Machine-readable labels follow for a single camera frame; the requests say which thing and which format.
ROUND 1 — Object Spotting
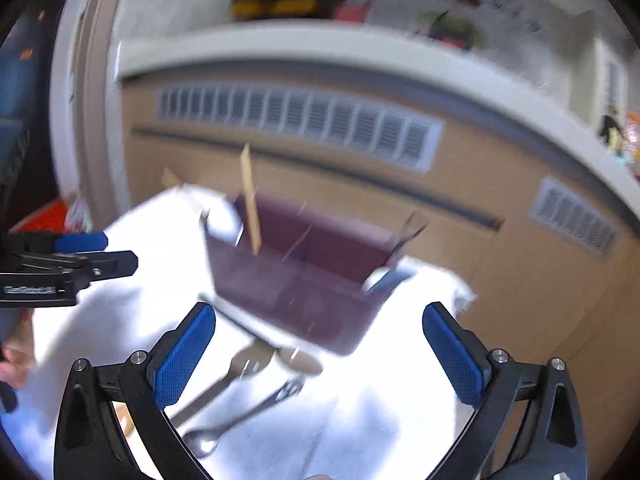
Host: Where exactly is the wooden kitchen counter cabinet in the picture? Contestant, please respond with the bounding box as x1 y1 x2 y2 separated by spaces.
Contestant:
114 22 640 480

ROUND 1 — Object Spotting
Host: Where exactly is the person's left hand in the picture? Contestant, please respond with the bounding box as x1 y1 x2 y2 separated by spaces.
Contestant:
1 309 36 389

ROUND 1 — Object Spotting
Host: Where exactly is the brown wooden spoon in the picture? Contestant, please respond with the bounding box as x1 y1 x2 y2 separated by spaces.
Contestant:
115 403 134 438

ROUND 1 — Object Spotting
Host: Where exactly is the white woven table cloth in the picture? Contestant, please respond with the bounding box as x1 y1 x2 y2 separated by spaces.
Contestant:
2 186 473 479

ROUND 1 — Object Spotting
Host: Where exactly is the right grey vent grille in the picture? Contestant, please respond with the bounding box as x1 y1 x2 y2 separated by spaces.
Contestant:
529 177 618 258

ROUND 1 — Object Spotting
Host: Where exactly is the maroon plastic utensil holder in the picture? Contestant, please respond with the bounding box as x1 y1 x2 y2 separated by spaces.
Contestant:
204 195 408 356

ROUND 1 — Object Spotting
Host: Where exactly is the long grey vent grille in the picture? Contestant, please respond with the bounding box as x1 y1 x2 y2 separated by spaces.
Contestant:
156 81 445 174

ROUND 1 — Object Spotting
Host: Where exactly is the steel spoon with cutout handle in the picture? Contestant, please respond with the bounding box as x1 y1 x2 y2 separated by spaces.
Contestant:
182 376 306 460

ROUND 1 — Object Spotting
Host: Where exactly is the dark flat-handled spoon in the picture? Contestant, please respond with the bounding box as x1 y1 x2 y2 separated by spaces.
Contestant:
170 341 323 427

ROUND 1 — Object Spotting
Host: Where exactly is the blue-grey handled utensil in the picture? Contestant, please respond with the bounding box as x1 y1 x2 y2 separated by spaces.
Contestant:
362 266 414 296

